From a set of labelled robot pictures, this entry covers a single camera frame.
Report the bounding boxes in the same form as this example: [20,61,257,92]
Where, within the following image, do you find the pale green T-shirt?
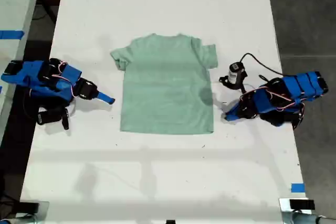
[109,33,219,134]

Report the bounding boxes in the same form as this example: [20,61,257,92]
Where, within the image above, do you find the long blue tape strip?
[0,30,25,40]

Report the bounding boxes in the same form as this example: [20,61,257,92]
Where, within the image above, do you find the square blue tape piece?
[290,183,306,194]

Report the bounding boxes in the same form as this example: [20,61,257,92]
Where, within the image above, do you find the grey pipe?
[281,211,336,224]

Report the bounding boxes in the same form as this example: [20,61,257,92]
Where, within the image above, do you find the arm's red white wire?
[58,60,80,99]
[240,83,306,116]

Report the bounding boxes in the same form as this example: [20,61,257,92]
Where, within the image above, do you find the camera's black stalk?
[218,74,249,93]

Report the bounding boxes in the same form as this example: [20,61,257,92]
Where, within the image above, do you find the gripper's black camera box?
[36,107,71,131]
[228,62,246,83]

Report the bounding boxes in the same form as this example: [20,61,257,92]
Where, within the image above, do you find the camera's black cable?
[239,52,285,76]
[22,93,40,116]

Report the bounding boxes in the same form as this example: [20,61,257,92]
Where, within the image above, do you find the silver bracket with black box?
[278,198,316,213]

